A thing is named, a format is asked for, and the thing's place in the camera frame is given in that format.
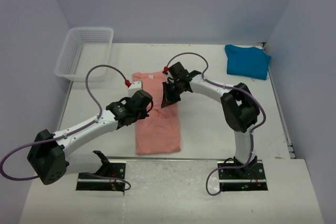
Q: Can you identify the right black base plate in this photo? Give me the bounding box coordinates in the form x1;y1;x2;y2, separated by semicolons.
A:
217;159;268;192

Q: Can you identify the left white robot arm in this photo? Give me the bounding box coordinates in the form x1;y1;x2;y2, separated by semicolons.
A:
27;90;153;185

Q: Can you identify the blue folded t shirt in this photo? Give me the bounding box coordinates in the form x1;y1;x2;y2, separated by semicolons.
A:
225;45;271;80

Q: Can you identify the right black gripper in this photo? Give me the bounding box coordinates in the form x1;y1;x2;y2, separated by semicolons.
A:
162;80;184;108

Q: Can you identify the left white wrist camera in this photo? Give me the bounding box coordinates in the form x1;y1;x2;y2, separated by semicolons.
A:
124;80;143;97

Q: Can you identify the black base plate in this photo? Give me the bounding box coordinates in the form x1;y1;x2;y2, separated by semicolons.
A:
217;159;268;192
76;160;127;192

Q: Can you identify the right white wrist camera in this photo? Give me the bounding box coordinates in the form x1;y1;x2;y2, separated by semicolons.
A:
163;66;169;75

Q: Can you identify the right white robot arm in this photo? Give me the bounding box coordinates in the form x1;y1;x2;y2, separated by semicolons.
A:
161;62;260;178

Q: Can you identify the white plastic basket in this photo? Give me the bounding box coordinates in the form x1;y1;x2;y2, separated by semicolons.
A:
54;27;114;82

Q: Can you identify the pink t shirt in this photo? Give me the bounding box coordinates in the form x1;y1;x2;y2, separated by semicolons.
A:
132;72;181;155

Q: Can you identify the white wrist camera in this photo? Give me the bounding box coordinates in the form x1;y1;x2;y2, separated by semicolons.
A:
163;66;169;75
124;80;143;97

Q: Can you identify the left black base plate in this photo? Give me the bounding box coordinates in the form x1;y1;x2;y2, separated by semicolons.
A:
76;160;127;192

